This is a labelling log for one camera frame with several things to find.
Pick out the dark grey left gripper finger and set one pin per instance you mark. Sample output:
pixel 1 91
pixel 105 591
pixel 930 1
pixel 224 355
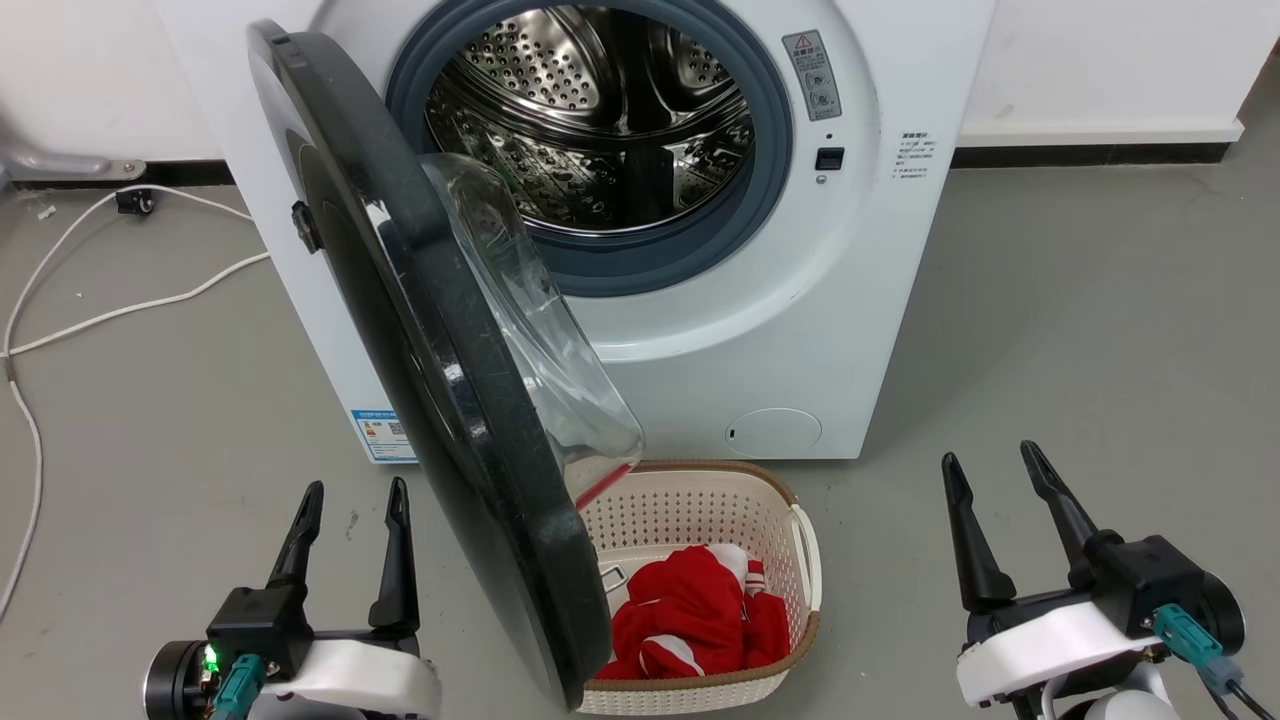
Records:
pixel 398 560
pixel 298 540

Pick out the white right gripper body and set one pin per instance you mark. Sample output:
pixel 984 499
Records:
pixel 1050 640

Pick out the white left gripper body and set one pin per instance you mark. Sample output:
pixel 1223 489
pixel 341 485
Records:
pixel 370 680

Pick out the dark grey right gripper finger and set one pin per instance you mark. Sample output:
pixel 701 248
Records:
pixel 1060 505
pixel 975 550

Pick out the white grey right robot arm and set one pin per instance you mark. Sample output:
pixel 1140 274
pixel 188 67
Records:
pixel 1130 708

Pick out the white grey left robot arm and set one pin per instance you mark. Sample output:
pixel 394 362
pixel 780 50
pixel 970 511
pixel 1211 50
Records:
pixel 172 685

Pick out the black round washer door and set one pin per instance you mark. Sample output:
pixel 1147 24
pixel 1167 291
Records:
pixel 440 380

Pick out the white front-load washing machine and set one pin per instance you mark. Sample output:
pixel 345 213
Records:
pixel 760 340

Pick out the black door latch socket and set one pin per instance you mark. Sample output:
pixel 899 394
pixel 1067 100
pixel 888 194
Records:
pixel 830 159

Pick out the grey rubber door gasket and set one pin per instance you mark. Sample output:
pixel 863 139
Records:
pixel 770 170

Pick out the blue white energy label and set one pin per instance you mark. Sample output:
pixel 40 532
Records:
pixel 382 438

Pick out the round white filter cover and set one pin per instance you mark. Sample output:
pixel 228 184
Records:
pixel 773 432

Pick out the cream plastic laundry basket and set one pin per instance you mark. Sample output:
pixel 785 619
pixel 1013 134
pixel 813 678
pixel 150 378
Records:
pixel 690 510

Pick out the red white garment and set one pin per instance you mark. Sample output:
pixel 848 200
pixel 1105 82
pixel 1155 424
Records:
pixel 690 610

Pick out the small black plug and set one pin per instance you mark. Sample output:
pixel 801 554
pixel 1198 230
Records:
pixel 134 201

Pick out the small printed text label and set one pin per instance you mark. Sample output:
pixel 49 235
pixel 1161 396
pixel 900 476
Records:
pixel 912 155

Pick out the perforated steel washer drum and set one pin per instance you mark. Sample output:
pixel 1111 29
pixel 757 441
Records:
pixel 590 110

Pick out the grey warning sticker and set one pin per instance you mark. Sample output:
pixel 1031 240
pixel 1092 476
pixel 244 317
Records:
pixel 812 75

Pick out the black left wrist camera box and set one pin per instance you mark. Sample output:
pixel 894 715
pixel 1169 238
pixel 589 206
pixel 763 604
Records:
pixel 258 625

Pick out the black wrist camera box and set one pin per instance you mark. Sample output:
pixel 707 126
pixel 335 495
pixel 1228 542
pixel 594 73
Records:
pixel 1150 580
pixel 258 625

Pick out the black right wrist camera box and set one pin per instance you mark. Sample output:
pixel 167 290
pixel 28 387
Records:
pixel 1150 580

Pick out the grey pipe with bracket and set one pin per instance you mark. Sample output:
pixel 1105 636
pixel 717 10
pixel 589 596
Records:
pixel 60 160

